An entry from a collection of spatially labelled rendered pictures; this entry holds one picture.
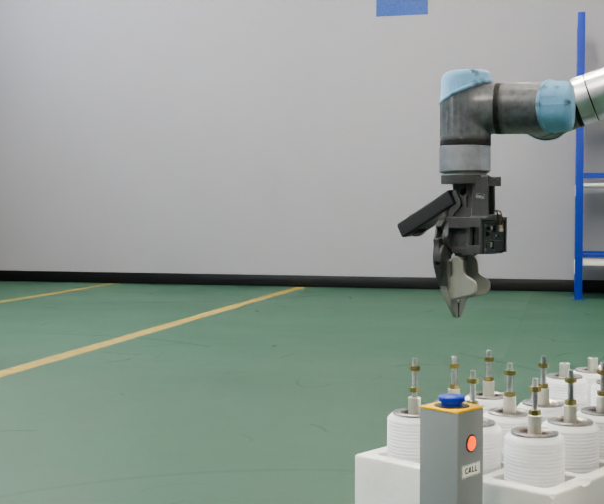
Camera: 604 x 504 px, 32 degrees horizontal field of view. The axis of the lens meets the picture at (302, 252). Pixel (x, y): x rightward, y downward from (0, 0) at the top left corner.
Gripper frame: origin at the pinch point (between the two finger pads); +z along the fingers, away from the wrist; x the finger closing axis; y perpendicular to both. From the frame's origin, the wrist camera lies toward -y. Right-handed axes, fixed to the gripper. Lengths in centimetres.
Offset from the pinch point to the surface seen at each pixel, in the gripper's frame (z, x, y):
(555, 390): 23, 67, -20
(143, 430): 46, 50, -137
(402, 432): 23.5, 12.4, -18.8
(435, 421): 16.7, -3.5, -0.7
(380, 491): 33.6, 9.5, -21.3
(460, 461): 22.2, -2.8, 3.3
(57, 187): -35, 378, -656
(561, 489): 28.2, 13.3, 11.1
